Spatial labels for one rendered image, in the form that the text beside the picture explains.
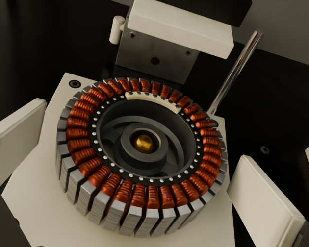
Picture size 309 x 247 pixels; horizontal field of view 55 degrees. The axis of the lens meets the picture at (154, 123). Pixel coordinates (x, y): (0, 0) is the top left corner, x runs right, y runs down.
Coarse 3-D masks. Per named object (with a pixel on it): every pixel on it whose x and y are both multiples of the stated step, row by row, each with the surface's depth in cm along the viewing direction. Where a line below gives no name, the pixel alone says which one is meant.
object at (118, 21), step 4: (116, 16) 28; (120, 16) 28; (116, 20) 28; (120, 20) 28; (124, 20) 28; (112, 24) 29; (116, 24) 28; (120, 24) 28; (124, 24) 28; (112, 28) 29; (116, 28) 28; (120, 28) 28; (112, 32) 29; (116, 32) 29; (120, 32) 29; (112, 36) 29; (116, 36) 29; (120, 36) 29; (112, 40) 29; (116, 40) 29; (120, 40) 30; (112, 44) 30; (116, 44) 30
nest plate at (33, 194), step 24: (72, 96) 24; (48, 120) 22; (216, 120) 27; (48, 144) 21; (24, 168) 19; (48, 168) 19; (24, 192) 18; (48, 192) 18; (24, 216) 17; (48, 216) 17; (72, 216) 18; (216, 216) 21; (48, 240) 17; (72, 240) 17; (96, 240) 17; (120, 240) 18; (144, 240) 18; (168, 240) 18; (192, 240) 19; (216, 240) 19
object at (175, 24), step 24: (144, 0) 17; (168, 0) 17; (192, 0) 17; (216, 0) 17; (240, 0) 17; (144, 24) 16; (168, 24) 16; (192, 24) 17; (216, 24) 18; (240, 24) 18; (192, 48) 17; (216, 48) 17
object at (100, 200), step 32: (96, 96) 20; (128, 96) 21; (160, 96) 22; (64, 128) 18; (96, 128) 18; (128, 128) 20; (160, 128) 22; (192, 128) 21; (64, 160) 16; (96, 160) 16; (128, 160) 19; (160, 160) 19; (192, 160) 19; (224, 160) 20; (64, 192) 18; (96, 192) 16; (128, 192) 16; (160, 192) 16; (192, 192) 17; (96, 224) 17; (128, 224) 16; (160, 224) 16
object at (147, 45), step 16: (128, 16) 27; (128, 32) 28; (128, 48) 29; (144, 48) 29; (160, 48) 28; (176, 48) 28; (128, 64) 30; (144, 64) 30; (160, 64) 30; (176, 64) 29; (192, 64) 29; (176, 80) 31
